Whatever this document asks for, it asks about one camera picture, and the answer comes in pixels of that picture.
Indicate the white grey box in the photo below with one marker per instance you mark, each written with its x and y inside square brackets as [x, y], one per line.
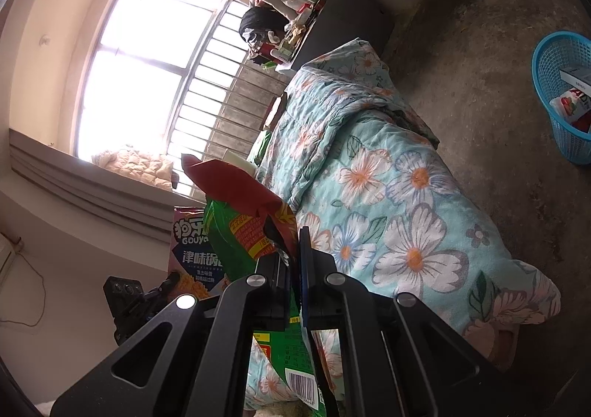
[577, 77]

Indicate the grey pleated curtain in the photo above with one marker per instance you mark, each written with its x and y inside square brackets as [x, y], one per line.
[92, 186]

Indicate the white strawberry pouch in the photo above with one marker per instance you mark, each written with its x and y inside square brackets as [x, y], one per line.
[570, 105]

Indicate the pink snack bag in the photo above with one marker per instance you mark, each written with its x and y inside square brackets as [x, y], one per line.
[194, 250]

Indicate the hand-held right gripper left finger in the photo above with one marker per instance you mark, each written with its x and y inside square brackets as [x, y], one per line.
[272, 292]

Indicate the beige quilted jacket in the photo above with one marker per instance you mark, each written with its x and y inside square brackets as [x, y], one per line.
[134, 167]

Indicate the white paper cup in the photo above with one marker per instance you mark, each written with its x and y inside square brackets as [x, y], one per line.
[240, 163]

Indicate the blue plastic basket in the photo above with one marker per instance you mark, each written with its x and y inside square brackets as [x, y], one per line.
[549, 75]

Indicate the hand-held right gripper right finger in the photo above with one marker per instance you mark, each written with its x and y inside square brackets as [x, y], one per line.
[304, 278]

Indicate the clutter of small items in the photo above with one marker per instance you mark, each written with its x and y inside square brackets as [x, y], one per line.
[295, 33]

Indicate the green red snack bag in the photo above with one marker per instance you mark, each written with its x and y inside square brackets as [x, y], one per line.
[231, 232]

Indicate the green plastic item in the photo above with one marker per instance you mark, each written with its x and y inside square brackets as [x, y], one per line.
[268, 68]

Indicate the small green packet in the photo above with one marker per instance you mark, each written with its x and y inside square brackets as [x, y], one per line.
[262, 146]

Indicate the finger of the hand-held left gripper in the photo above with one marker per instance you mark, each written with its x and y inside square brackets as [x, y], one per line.
[164, 288]

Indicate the dark clothing pile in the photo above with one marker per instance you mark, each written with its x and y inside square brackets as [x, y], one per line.
[258, 26]

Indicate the floral turquoise blanket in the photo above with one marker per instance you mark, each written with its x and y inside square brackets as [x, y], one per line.
[392, 223]

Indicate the metal window railing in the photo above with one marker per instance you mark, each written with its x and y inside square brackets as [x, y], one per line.
[221, 89]

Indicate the red thermos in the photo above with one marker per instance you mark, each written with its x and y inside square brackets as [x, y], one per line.
[263, 49]

